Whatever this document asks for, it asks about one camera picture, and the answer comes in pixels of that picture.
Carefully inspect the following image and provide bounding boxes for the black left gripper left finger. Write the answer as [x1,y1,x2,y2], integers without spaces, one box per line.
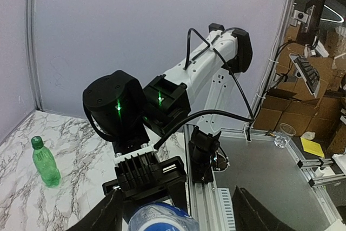
[69,190,124,231]

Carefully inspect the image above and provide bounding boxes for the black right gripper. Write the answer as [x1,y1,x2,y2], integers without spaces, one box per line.
[105,126,187,204]

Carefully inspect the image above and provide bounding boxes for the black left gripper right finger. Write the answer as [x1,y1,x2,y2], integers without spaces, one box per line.
[232,186,294,231]

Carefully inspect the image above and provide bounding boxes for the clear bottle blue label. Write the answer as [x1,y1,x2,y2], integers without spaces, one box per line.
[128,202,200,231]

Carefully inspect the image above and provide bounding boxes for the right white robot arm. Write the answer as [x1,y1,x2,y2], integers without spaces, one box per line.
[82,23,254,206]

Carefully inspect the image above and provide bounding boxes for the green plastic bottle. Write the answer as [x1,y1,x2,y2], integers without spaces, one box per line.
[31,136,61,187]

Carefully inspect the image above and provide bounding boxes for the clear plastic cup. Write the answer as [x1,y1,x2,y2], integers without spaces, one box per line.
[274,123,296,149]

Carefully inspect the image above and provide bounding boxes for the yellow paper pad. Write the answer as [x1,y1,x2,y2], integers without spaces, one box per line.
[300,137,325,158]

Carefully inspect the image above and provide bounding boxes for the cardboard boxes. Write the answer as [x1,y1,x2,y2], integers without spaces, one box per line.
[253,25,344,149]

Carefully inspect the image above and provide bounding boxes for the black keyboard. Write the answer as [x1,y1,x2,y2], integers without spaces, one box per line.
[289,54,321,98]

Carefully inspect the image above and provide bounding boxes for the black computer monitor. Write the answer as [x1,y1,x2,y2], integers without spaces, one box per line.
[296,0,325,47]

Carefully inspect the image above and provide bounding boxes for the aluminium front rail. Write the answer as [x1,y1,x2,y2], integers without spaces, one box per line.
[184,124,236,230]

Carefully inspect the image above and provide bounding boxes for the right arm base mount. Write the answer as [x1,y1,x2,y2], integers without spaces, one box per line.
[188,126,229,184]

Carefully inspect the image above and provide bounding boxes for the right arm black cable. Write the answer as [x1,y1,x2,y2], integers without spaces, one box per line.
[154,27,255,152]

